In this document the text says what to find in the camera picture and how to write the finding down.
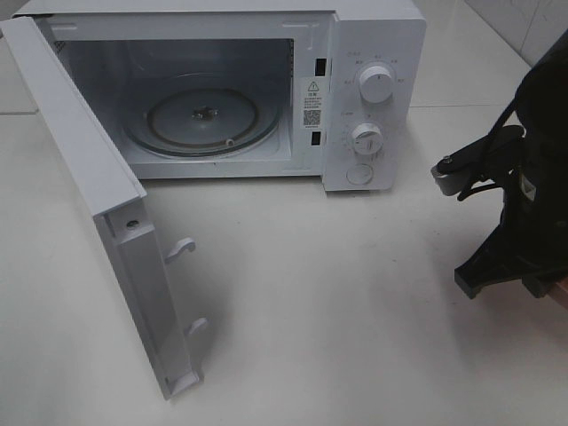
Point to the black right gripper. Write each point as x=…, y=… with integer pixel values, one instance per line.
x=530, y=243

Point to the white round door button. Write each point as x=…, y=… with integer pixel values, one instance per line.
x=360, y=174

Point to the white microwave door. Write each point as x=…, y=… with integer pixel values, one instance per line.
x=115, y=199

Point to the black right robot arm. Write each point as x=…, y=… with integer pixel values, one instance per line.
x=525, y=155

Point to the white lower timer knob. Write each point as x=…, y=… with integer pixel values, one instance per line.
x=367, y=139

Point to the white upper power knob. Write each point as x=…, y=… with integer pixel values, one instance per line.
x=376, y=84

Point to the white microwave oven body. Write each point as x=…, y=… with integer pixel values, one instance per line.
x=106, y=46

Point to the white warning label sticker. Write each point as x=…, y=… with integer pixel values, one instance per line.
x=313, y=101

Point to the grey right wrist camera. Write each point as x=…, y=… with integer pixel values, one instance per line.
x=481, y=161

